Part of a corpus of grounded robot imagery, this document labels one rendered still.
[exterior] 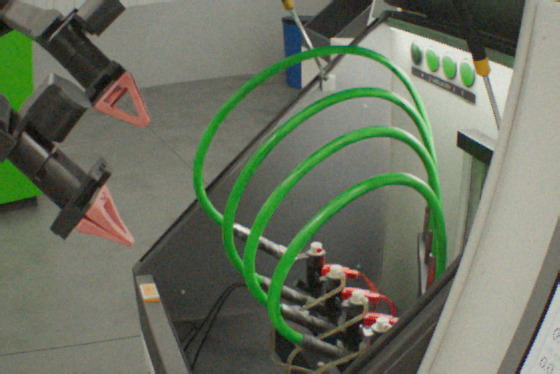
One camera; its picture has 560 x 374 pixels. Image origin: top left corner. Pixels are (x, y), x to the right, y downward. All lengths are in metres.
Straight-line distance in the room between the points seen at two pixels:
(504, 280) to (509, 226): 0.05
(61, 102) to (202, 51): 7.03
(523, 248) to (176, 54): 7.17
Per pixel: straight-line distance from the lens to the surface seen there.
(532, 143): 0.64
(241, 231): 0.99
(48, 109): 0.78
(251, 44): 7.99
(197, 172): 0.95
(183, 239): 1.33
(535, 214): 0.63
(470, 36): 0.68
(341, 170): 1.38
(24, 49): 4.14
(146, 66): 7.61
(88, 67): 0.94
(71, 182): 0.80
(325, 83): 1.31
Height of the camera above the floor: 1.57
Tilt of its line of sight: 21 degrees down
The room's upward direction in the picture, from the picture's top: straight up
